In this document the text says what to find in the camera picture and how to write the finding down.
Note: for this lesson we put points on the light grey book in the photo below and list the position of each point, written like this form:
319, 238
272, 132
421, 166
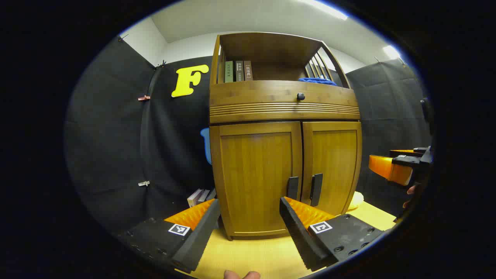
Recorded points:
211, 194

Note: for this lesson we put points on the black backdrop cloth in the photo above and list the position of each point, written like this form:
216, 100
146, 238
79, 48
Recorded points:
116, 135

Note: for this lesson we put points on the long ceiling light strip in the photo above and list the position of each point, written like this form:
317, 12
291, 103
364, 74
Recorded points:
325, 9

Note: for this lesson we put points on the black clip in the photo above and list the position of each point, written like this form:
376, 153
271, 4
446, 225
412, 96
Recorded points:
123, 37
161, 63

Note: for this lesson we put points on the short ceiling light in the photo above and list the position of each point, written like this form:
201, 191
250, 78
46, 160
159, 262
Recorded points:
391, 52

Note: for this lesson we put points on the pale purple book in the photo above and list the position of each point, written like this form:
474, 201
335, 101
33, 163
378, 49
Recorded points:
193, 198

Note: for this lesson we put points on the dark grey book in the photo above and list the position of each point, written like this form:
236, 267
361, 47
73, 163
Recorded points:
239, 71

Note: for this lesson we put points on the wooden ribbed cabinet drawer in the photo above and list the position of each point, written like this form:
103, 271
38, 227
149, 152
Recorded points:
255, 100

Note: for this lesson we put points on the pale yellow object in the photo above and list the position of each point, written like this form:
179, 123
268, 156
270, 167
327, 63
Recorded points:
355, 200

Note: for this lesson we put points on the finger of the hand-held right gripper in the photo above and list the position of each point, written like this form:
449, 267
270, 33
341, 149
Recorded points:
387, 168
407, 152

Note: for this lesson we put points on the wooden double-door shoe cabinet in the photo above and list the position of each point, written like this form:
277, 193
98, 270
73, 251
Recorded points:
271, 44

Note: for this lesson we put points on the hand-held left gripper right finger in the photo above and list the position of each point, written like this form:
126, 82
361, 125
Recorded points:
298, 232

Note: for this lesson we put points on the white and yellow book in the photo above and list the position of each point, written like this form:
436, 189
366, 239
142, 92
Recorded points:
203, 196

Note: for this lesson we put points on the black round drawer knob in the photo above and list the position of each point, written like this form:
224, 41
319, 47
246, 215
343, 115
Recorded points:
300, 96

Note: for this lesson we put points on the green book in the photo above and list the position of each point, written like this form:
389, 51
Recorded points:
229, 72

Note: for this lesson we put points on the wooden shoe cabinet door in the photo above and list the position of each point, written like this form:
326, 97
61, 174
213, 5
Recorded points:
252, 174
335, 162

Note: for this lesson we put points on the white clip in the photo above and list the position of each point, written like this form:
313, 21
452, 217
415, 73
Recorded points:
144, 183

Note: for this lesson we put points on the brown book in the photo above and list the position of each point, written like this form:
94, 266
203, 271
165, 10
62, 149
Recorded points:
248, 70

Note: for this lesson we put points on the red clip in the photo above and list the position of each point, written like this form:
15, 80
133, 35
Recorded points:
144, 98

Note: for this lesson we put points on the blue cloth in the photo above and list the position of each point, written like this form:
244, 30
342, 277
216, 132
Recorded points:
317, 81

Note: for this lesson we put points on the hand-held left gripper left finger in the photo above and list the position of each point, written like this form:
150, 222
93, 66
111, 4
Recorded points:
201, 232

